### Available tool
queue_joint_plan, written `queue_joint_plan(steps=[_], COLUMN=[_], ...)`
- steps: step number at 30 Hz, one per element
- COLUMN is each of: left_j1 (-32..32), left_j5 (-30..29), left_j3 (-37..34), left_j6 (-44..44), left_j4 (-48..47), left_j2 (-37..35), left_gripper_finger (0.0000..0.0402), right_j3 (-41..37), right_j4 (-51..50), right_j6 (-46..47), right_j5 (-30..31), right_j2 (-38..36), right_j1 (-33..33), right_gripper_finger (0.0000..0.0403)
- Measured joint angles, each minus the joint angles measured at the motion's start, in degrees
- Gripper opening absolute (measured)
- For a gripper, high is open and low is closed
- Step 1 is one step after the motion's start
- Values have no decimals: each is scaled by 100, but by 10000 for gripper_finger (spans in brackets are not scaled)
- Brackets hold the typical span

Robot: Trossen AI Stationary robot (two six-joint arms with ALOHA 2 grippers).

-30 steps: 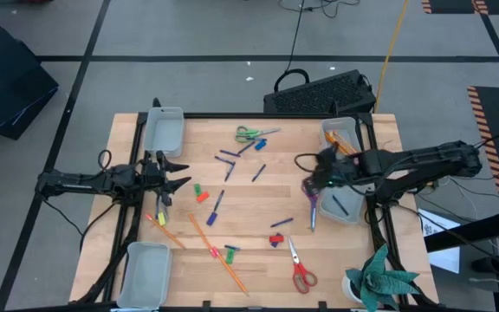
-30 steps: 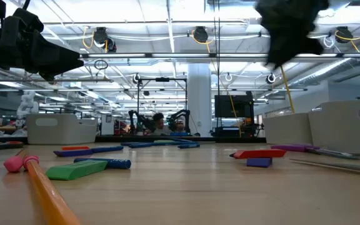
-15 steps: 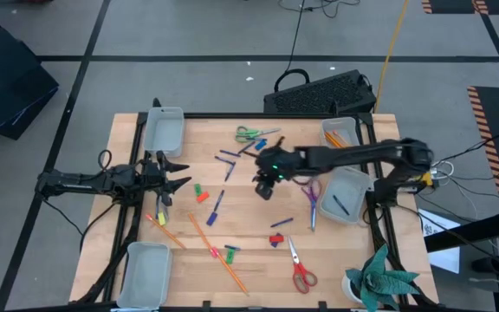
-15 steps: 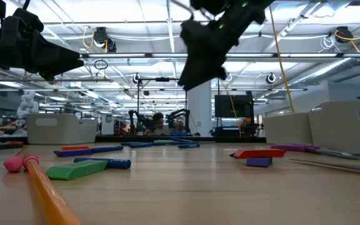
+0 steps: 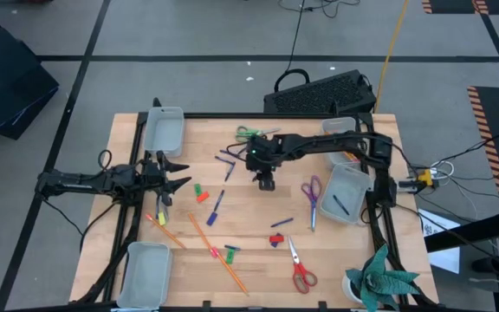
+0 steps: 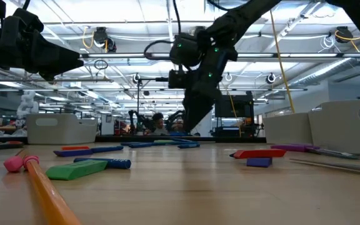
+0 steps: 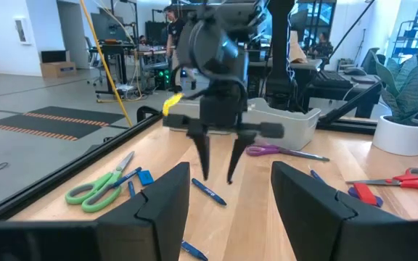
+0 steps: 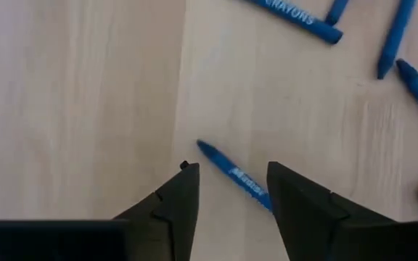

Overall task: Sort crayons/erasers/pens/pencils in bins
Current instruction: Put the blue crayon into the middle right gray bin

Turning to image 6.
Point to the orange pencil pink eraser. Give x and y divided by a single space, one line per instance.
12 164
47 197

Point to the black monitor screen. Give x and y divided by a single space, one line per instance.
234 106

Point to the person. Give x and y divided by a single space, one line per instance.
159 126

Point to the small round ceiling reel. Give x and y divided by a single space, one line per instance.
271 78
136 78
228 77

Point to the green eraser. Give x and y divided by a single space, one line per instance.
73 170

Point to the black gantry frame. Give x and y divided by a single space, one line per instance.
137 100

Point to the purple scissors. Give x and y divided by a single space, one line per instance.
292 147

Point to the short dark blue pen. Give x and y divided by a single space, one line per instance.
117 163

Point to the white robot figure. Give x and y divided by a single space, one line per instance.
27 106

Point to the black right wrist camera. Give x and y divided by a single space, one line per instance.
178 79

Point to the red eraser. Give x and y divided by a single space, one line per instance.
258 153

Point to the indigo eraser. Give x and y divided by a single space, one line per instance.
73 153

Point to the silver air duct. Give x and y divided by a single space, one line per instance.
323 73

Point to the grey plastic bin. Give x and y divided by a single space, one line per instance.
339 131
73 131
287 129

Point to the green scissors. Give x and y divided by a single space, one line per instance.
164 141

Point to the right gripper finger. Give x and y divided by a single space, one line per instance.
197 112

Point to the purple eraser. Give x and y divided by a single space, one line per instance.
259 162

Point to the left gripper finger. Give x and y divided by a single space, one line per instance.
55 59

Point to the white pillar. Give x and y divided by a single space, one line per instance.
207 125

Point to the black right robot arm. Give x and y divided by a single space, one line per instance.
239 22

